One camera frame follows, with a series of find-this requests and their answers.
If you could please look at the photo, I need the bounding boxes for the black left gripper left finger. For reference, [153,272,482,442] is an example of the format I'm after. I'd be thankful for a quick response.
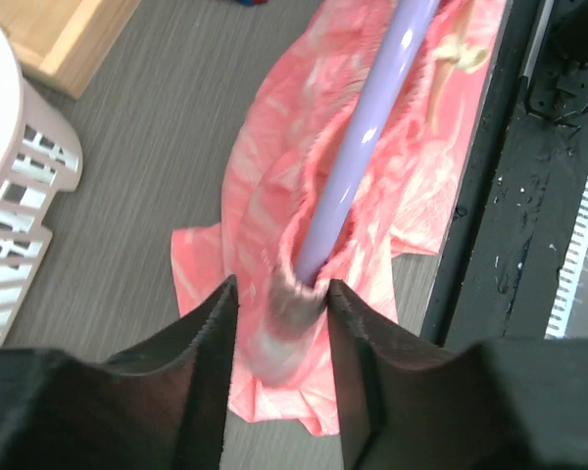
[0,277,238,469]

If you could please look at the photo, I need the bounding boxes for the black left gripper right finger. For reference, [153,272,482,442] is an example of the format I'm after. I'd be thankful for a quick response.
[327,281,588,470]

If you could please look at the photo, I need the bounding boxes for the pink patterned shorts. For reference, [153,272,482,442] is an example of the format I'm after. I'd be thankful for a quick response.
[171,1,505,436]

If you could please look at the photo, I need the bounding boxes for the lilac plastic hanger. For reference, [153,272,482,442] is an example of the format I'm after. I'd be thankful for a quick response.
[294,0,439,287]

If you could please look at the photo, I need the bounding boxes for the comic print shorts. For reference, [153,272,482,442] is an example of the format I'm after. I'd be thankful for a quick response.
[235,0,269,6]

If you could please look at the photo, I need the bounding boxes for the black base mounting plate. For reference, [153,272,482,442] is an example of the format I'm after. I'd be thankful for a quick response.
[420,1,588,351]

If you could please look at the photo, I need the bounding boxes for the white plastic laundry basket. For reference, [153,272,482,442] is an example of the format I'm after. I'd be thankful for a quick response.
[0,27,82,346]

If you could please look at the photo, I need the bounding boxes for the wooden clothes rack stand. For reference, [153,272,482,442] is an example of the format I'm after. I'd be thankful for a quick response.
[0,0,140,100]

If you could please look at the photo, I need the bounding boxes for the slotted white cable duct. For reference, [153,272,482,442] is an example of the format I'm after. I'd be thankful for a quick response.
[543,107,588,340]

